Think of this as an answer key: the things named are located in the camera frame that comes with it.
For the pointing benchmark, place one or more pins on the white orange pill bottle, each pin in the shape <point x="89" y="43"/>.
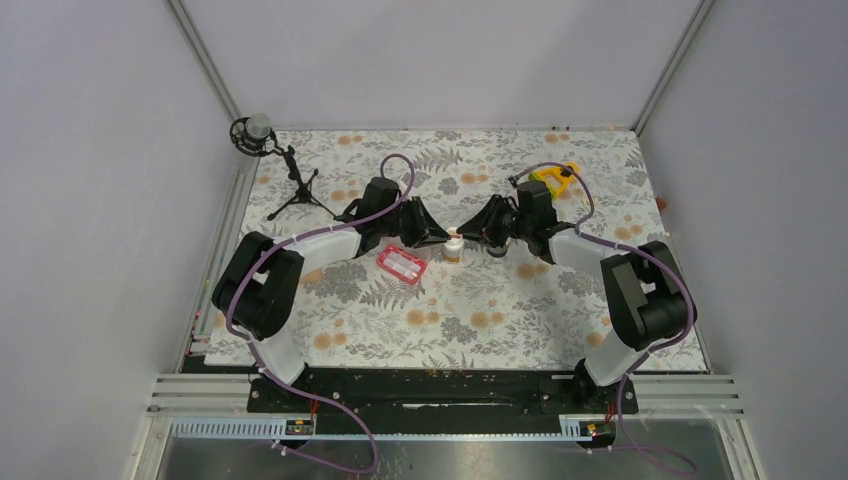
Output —
<point x="453" y="248"/>

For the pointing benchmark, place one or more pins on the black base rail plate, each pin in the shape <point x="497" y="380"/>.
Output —
<point x="445" y="399"/>

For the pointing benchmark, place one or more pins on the white slotted cable duct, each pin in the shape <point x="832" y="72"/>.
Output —
<point x="557" y="428"/>

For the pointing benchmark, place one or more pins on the microphone on black tripod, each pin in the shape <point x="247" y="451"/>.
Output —
<point x="255" y="137"/>

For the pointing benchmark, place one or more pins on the white dark pill bottle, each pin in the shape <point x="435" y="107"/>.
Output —
<point x="497" y="251"/>

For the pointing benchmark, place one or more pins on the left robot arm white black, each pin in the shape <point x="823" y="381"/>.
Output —
<point x="256" y="291"/>

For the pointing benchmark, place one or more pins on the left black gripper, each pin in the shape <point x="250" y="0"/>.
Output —
<point x="426" y="231"/>

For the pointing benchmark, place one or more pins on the floral patterned table mat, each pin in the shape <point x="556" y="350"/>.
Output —
<point x="516" y="312"/>

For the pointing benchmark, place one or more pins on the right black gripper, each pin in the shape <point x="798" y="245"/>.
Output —
<point x="476" y="228"/>

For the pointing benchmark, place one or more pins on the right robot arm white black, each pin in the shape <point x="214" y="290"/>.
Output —
<point x="649" y="305"/>

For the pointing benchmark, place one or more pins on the yellow green plastic tool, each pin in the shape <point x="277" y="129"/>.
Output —
<point x="556" y="179"/>

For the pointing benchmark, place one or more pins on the red pill organizer box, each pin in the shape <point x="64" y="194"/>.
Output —
<point x="401" y="265"/>

